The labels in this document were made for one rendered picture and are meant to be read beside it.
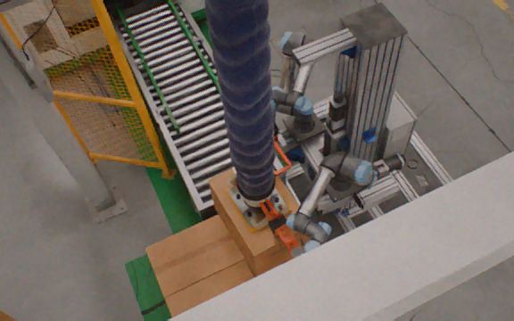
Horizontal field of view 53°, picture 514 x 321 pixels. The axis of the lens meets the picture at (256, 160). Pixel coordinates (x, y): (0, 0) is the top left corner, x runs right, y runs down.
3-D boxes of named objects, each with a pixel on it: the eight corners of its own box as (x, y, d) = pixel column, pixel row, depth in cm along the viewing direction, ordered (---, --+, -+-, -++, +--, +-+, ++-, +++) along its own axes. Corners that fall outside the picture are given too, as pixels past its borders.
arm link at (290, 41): (291, 119, 339) (303, 37, 311) (269, 114, 342) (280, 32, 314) (296, 112, 349) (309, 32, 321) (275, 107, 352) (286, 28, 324)
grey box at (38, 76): (41, 81, 332) (20, 48, 306) (49, 78, 333) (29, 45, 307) (48, 103, 322) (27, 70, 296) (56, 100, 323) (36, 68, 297)
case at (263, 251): (214, 208, 364) (207, 179, 330) (264, 182, 373) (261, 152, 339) (257, 279, 335) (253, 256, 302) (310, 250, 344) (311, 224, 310)
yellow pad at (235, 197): (224, 191, 326) (223, 186, 321) (238, 184, 328) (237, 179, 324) (251, 234, 309) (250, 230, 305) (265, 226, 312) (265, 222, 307)
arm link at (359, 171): (357, 163, 318) (345, 151, 266) (379, 173, 313) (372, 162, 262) (348, 181, 318) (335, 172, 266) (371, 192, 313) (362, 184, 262)
